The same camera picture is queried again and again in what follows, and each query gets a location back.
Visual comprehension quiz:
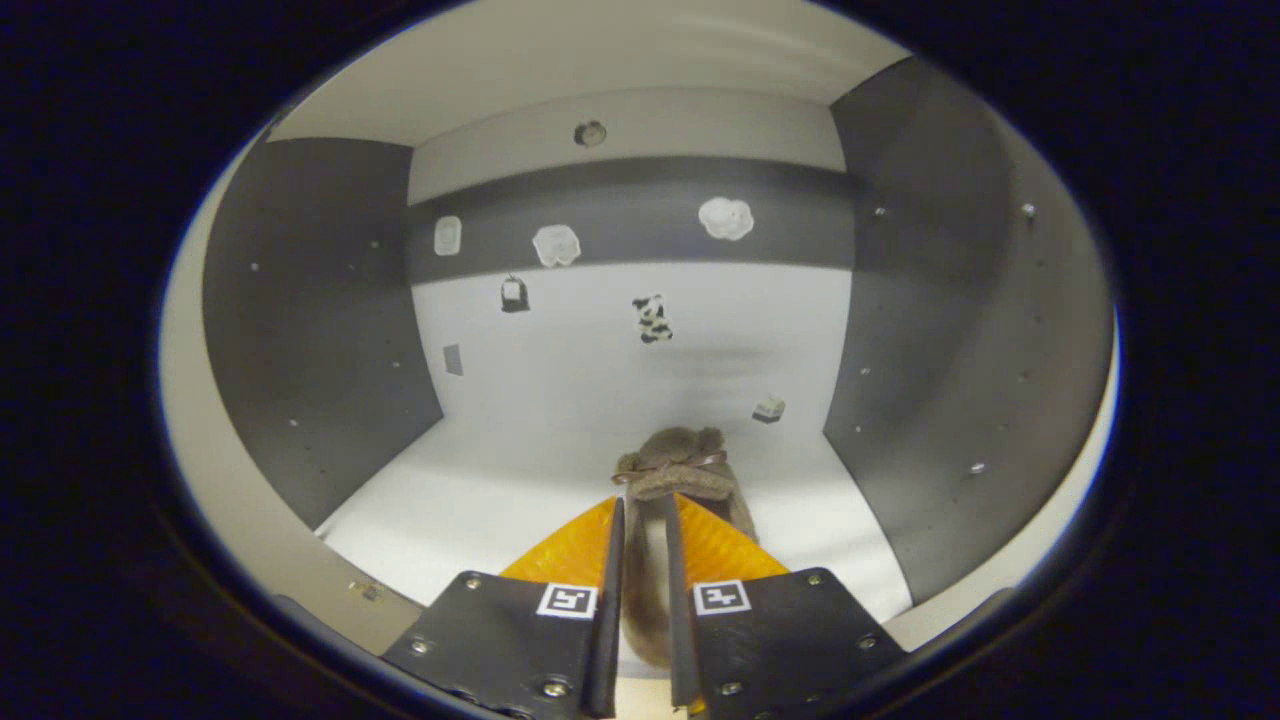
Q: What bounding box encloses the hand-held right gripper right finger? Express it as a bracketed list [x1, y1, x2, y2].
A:
[663, 492, 908, 720]

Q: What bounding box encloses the brown slipper shoe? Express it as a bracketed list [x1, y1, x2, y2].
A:
[612, 426, 761, 671]

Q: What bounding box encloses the grey shoe cabinet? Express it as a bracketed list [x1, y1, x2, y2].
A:
[160, 0, 1121, 661]

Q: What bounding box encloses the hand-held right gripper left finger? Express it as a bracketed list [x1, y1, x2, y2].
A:
[380, 495, 628, 720]

